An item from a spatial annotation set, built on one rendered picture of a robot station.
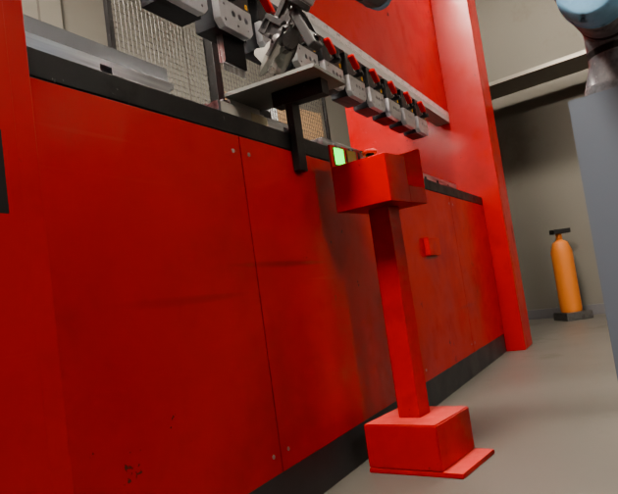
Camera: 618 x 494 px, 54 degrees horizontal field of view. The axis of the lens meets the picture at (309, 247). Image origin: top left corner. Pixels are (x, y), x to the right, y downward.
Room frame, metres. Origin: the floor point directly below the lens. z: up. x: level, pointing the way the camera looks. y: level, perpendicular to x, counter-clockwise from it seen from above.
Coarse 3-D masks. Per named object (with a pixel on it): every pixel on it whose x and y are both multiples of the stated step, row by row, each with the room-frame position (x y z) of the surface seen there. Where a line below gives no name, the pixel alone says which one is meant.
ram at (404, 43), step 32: (320, 0) 2.07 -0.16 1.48; (352, 0) 2.35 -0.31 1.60; (416, 0) 3.21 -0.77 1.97; (320, 32) 2.03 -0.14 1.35; (352, 32) 2.30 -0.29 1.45; (384, 32) 2.64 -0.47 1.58; (416, 32) 3.12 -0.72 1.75; (384, 64) 2.58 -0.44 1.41; (416, 64) 3.03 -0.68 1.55; (416, 96) 2.95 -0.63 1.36
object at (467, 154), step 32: (448, 0) 3.43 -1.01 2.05; (448, 32) 3.44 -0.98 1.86; (448, 64) 3.46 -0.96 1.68; (480, 64) 3.44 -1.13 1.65; (448, 96) 3.47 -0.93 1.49; (480, 96) 3.39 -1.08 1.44; (352, 128) 3.77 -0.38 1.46; (384, 128) 3.67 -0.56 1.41; (448, 128) 3.48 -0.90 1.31; (480, 128) 3.40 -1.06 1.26; (448, 160) 3.50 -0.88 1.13; (480, 160) 3.42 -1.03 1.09; (480, 192) 3.43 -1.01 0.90; (512, 256) 3.44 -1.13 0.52; (512, 288) 3.39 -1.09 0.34; (512, 320) 3.40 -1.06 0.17
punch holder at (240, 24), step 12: (216, 0) 1.49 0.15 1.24; (240, 0) 1.59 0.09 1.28; (216, 12) 1.50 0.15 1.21; (228, 12) 1.53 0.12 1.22; (240, 12) 1.58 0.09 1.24; (204, 24) 1.52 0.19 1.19; (216, 24) 1.51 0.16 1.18; (228, 24) 1.52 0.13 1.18; (240, 24) 1.57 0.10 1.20; (204, 36) 1.55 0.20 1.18; (228, 36) 1.57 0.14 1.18; (240, 36) 1.59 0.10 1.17
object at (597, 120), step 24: (600, 96) 1.17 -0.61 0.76; (576, 120) 1.20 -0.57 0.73; (600, 120) 1.17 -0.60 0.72; (576, 144) 1.20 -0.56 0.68; (600, 144) 1.18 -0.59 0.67; (600, 168) 1.18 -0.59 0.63; (600, 192) 1.19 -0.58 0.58; (600, 216) 1.19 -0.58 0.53; (600, 240) 1.20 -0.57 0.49; (600, 264) 1.20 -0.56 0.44
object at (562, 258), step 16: (560, 240) 4.69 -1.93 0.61; (560, 256) 4.65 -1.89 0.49; (560, 272) 4.66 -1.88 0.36; (576, 272) 4.68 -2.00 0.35; (560, 288) 4.68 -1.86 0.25; (576, 288) 4.65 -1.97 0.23; (560, 304) 4.71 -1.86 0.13; (576, 304) 4.64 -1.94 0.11; (560, 320) 4.71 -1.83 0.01; (576, 320) 4.60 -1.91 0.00
